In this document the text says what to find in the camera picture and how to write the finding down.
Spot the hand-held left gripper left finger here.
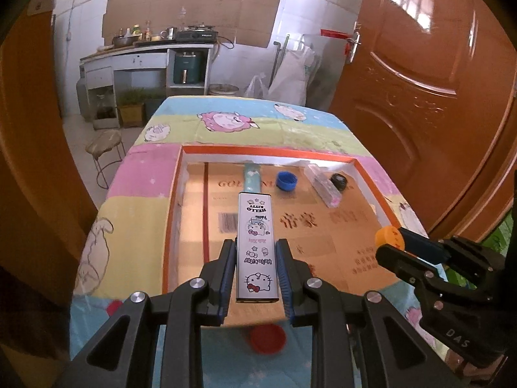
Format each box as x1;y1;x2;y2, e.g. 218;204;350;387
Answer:
54;239;238;388

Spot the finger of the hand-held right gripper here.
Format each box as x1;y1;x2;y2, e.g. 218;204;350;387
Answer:
375;246;492;305
398;227;506;276

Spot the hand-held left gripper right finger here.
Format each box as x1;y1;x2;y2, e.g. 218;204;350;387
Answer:
275;238;457;388

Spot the orange bottle cap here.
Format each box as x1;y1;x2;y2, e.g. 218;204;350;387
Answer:
374;226;406;251

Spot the white cartoon print lighter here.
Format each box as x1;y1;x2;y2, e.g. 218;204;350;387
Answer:
234;192;281;305

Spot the red bottle cap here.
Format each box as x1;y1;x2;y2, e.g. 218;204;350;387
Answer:
248;323;288;355

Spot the shallow cardboard tray box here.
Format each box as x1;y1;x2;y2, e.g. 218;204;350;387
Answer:
162;142;408;328

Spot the blue bottle cap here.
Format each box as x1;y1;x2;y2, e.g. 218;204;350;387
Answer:
275;172;298;191

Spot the clear lighter with pink specks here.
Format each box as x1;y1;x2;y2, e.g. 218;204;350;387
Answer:
304;165;342;209

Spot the light blue lighter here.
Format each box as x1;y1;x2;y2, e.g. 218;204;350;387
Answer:
242;163;263;195

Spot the green cardboard box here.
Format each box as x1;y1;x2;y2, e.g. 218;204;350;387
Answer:
495;214;517;259

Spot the dark planter box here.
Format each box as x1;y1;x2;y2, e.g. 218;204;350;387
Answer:
143;93;168;124

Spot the white bucket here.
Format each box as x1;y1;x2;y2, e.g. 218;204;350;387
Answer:
209;83;240;98

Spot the white plastic bag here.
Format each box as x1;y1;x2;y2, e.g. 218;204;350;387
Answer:
243;73;270;100

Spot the wooden planter box with grass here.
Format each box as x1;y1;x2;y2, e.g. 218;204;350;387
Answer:
117;88;147;128

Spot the white woven sack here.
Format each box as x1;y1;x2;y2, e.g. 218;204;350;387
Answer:
267;44;320;108

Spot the dark green air fryer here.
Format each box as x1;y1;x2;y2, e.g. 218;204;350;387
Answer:
174;49;203;86

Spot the wooden door with latch plate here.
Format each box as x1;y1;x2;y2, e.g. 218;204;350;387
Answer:
0;8;100;320

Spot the white kitchen counter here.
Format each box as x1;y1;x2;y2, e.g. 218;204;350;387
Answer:
79;40;215;102

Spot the black gas stove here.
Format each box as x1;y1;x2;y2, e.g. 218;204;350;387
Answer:
178;26;219;43

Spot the wooden door frame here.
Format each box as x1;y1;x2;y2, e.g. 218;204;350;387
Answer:
424;20;517;243

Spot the wooden door with handle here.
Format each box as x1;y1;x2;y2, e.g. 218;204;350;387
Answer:
329;0;517;243

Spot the metal frame stool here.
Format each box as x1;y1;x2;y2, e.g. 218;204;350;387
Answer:
85;129;127;190

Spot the metal door handle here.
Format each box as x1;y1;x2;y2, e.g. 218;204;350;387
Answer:
348;32;363;63

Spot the cardboard sheet on wall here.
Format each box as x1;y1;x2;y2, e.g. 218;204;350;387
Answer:
101;0;281;49

